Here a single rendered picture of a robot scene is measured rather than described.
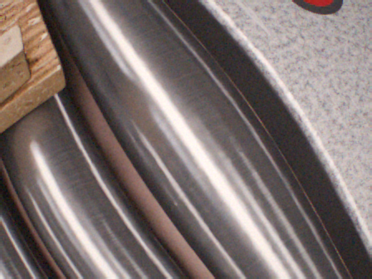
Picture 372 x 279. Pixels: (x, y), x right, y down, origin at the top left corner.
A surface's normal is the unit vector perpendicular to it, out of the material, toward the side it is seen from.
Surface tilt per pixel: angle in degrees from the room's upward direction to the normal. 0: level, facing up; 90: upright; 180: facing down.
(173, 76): 5
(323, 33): 0
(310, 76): 0
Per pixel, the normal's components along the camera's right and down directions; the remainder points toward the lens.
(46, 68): -0.07, -0.43
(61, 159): 0.14, -0.54
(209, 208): -0.50, -0.11
